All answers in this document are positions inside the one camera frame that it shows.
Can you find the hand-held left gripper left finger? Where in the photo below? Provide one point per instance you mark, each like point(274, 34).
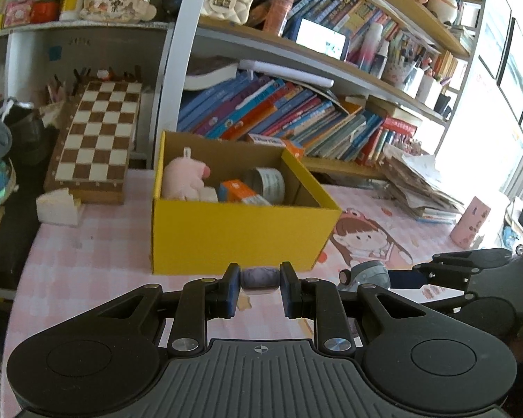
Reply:
point(232, 291)

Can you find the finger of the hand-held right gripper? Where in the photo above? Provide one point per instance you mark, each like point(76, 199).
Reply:
point(405, 279)
point(453, 302)

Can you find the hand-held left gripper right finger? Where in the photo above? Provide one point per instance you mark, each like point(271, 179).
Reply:
point(287, 296)

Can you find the small mauve roll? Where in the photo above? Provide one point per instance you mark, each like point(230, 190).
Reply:
point(260, 278)

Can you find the grey rounded gadget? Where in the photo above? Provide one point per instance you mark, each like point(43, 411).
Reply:
point(368, 272)

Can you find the yellow cardboard box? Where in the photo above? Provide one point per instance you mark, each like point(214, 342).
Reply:
point(235, 239)

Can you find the white mug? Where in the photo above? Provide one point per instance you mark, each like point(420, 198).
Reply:
point(270, 183)

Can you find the pink plush pig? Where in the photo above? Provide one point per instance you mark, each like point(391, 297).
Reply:
point(181, 178)

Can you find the pink cylindrical bottle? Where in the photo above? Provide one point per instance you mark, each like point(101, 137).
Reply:
point(470, 222)

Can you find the stack of loose papers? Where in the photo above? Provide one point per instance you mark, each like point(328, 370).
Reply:
point(418, 187)

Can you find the small orange box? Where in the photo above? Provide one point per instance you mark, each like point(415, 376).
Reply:
point(239, 190)

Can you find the pink checked printed tablecloth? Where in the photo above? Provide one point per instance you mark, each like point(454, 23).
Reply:
point(91, 261)

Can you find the orange and white carton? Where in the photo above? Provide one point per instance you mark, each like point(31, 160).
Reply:
point(294, 148)

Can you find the row of colourful books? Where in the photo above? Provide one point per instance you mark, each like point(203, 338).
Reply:
point(287, 113)

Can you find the white foam block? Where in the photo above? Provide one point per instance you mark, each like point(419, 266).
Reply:
point(56, 209)

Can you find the white pen holder with pens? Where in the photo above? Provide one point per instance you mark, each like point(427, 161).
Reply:
point(401, 74)

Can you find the wooden chessboard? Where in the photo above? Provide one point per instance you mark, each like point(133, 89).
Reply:
point(98, 130)

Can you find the thick white paged book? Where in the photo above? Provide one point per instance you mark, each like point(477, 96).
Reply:
point(209, 76)

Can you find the white pink spray bottle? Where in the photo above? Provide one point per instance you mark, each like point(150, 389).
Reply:
point(371, 48)

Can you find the white desk lamp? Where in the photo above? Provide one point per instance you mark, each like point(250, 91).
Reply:
point(183, 52)

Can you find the tablet with lit screen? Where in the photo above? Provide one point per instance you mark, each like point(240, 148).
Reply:
point(322, 39)

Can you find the black bag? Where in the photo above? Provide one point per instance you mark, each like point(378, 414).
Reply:
point(26, 133)

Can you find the wooden bookshelf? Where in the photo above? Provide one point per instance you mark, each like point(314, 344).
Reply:
point(401, 8)

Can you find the white and brown plush toy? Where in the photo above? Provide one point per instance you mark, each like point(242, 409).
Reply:
point(442, 4)

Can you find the row of dark blue books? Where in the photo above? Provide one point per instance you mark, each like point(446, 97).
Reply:
point(331, 6)

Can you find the orange bottle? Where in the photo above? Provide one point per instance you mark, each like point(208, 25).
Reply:
point(279, 8)

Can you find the red bottle with cream cap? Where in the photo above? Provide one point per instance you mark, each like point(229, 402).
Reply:
point(45, 8)

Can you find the small pink box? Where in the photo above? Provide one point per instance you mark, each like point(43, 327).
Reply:
point(19, 13)

